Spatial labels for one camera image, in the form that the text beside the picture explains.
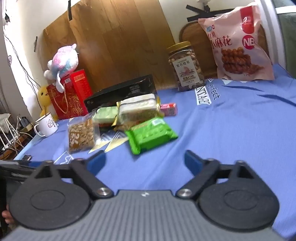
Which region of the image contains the clear bag of nuts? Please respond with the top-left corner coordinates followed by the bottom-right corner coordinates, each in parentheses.
top-left (68, 118), bottom-right (95, 153)

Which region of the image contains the light green cake pack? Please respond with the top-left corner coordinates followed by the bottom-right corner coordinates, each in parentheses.
top-left (93, 106), bottom-right (118, 124)

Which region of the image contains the green snack packet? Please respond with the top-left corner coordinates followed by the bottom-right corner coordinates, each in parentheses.
top-left (125, 117), bottom-right (178, 155)

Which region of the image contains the pink candy box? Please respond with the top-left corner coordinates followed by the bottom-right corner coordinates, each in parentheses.
top-left (160, 103), bottom-right (178, 116)

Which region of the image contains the white layered cake pack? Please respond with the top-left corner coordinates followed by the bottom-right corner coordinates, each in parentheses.
top-left (113, 93), bottom-right (161, 125)

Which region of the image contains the black snack box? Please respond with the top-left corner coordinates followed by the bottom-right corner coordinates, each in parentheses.
top-left (84, 75), bottom-right (157, 113)

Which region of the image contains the yellow brown snack packet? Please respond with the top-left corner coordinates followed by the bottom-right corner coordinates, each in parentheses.
top-left (112, 121), bottom-right (139, 132)

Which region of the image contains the white enamel mug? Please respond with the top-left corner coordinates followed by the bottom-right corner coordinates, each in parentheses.
top-left (34, 113), bottom-right (58, 138)

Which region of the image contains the blue printed tablecloth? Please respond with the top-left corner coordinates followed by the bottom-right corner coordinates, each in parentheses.
top-left (7, 65), bottom-right (295, 240)

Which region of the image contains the yellow duck plush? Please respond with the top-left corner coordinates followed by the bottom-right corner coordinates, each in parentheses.
top-left (38, 86), bottom-right (58, 121)

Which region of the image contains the red gift bag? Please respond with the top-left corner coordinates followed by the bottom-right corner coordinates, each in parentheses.
top-left (47, 69), bottom-right (93, 120)

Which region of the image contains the pink blue plush toy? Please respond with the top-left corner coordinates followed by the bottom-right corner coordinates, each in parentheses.
top-left (44, 44), bottom-right (79, 93)

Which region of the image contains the pink twisted snack bag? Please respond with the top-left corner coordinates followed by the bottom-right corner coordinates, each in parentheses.
top-left (198, 3), bottom-right (274, 81)

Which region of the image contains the large wooden board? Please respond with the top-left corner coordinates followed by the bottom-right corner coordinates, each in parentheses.
top-left (37, 1), bottom-right (176, 92)

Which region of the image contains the round wooden board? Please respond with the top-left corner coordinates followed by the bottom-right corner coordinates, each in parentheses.
top-left (181, 22), bottom-right (268, 78)

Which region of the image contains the white wire rack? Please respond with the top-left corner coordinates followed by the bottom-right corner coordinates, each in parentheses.
top-left (0, 113), bottom-right (20, 151)

